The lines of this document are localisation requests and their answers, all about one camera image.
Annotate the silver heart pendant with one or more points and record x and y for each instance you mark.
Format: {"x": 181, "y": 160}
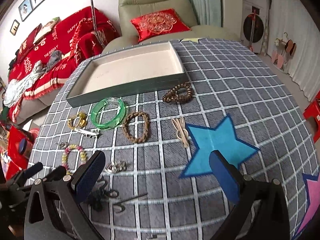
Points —
{"x": 115, "y": 167}

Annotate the grey checked tablecloth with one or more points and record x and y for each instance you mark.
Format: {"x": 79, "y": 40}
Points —
{"x": 227, "y": 79}

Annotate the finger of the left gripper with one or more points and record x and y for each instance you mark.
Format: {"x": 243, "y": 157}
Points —
{"x": 24, "y": 175}
{"x": 56, "y": 174}

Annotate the red embroidered cushion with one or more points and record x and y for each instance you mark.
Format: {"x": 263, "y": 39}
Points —
{"x": 158, "y": 23}

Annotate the grey clothes pile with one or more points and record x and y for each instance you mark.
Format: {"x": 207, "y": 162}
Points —
{"x": 16, "y": 88}

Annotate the white curtain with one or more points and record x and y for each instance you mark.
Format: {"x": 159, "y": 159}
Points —
{"x": 291, "y": 17}

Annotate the small silver ring charm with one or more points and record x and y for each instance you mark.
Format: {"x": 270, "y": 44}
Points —
{"x": 62, "y": 145}

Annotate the green translucent bangle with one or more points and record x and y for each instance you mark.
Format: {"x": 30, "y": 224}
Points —
{"x": 108, "y": 113}

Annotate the black claw hair clip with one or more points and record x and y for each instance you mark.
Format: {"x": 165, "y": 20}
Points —
{"x": 95, "y": 197}

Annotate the black metal hair pin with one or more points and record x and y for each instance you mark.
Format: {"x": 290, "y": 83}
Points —
{"x": 120, "y": 206}

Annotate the silver rhinestone hair clip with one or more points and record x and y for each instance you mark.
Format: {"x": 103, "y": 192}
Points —
{"x": 91, "y": 133}

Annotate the framed picture large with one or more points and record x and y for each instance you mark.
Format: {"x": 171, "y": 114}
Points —
{"x": 27, "y": 7}

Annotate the red plastic stool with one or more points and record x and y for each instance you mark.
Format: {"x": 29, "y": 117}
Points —
{"x": 312, "y": 111}

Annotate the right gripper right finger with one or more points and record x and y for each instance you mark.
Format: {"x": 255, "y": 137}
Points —
{"x": 228, "y": 176}

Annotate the green leather armchair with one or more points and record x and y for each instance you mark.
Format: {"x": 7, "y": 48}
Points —
{"x": 205, "y": 18}

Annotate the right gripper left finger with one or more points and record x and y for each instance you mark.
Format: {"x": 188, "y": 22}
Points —
{"x": 87, "y": 175}

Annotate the pink slippers on hanger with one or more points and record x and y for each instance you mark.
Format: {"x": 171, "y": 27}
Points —
{"x": 284, "y": 50}

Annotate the framed picture small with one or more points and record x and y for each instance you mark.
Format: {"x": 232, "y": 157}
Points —
{"x": 14, "y": 27}

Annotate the washing machine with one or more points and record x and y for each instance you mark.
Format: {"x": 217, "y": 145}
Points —
{"x": 253, "y": 26}

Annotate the green tray with beige lining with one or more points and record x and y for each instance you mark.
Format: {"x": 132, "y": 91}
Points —
{"x": 135, "y": 70}

